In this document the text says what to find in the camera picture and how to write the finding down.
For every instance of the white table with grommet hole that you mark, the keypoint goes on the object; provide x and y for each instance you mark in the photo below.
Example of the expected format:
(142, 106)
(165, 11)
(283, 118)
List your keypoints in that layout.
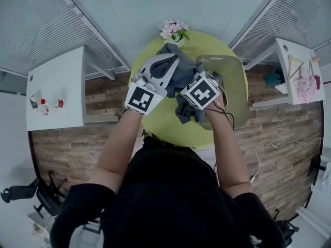
(57, 71)

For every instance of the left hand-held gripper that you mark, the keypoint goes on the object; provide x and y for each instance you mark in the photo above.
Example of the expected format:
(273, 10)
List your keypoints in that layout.
(139, 99)

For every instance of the teal cloth bundle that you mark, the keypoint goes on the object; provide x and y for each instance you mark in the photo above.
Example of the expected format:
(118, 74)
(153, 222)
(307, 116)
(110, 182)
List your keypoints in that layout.
(273, 77)

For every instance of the wooden clothes hanger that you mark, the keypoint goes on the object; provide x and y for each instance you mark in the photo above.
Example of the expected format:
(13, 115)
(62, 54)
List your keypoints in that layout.
(291, 63)

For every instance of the grey tissue holder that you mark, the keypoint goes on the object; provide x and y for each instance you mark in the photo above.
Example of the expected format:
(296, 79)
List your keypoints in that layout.
(35, 102)

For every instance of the small clear bottle red label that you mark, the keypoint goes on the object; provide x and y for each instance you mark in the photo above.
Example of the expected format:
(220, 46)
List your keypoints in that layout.
(46, 111)

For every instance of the white table with hangers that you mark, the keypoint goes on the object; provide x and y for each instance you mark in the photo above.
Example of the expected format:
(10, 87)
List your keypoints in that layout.
(297, 53)

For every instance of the white power strip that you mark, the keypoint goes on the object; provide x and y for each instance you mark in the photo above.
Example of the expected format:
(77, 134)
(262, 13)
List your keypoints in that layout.
(253, 178)

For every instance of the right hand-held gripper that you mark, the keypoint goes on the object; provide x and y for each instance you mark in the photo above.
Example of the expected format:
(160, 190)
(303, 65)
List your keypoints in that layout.
(203, 93)

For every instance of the dark red cloth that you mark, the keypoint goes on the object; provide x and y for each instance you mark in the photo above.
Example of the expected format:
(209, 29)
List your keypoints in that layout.
(317, 82)

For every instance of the person's black clothing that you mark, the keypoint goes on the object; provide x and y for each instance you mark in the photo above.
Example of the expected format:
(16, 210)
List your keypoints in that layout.
(170, 203)

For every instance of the pink crumpled garment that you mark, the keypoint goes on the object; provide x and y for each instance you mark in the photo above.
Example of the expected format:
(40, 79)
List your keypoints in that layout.
(305, 89)

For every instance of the light grey bag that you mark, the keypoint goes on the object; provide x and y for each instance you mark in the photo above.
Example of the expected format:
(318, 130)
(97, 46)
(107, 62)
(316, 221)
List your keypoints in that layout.
(86, 235)

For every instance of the clear bottle red cap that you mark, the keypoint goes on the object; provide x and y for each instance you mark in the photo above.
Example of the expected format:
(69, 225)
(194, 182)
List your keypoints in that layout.
(59, 103)

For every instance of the person's right forearm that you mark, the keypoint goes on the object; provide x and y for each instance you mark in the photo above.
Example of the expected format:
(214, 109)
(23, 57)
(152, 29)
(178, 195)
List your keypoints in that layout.
(225, 151)

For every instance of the grey plastic bin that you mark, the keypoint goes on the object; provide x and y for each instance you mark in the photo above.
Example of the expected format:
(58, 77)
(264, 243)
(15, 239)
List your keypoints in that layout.
(234, 86)

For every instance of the dark grey clothes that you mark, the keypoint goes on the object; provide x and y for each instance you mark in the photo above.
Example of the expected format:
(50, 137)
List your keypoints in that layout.
(184, 66)

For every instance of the person's left forearm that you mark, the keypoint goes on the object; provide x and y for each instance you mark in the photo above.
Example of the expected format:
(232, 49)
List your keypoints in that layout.
(119, 148)

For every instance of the round table green tablecloth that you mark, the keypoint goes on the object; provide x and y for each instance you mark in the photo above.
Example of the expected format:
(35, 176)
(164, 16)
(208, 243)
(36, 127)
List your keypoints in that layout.
(165, 130)

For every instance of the pink flowers in white pot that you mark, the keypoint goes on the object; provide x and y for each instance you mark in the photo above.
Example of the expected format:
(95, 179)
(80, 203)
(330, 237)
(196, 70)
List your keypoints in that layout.
(173, 31)

